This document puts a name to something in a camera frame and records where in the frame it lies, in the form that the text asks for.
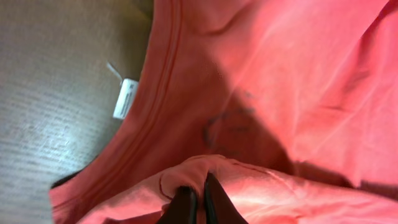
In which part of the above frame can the red t-shirt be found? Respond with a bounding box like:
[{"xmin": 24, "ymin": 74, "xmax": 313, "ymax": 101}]
[{"xmin": 49, "ymin": 0, "xmax": 397, "ymax": 223}]

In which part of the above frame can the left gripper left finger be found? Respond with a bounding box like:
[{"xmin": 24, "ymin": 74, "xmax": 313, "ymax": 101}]
[{"xmin": 156, "ymin": 186, "xmax": 197, "ymax": 224}]

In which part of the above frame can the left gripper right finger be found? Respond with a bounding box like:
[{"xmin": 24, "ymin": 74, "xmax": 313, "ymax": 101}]
[{"xmin": 204, "ymin": 173, "xmax": 248, "ymax": 224}]

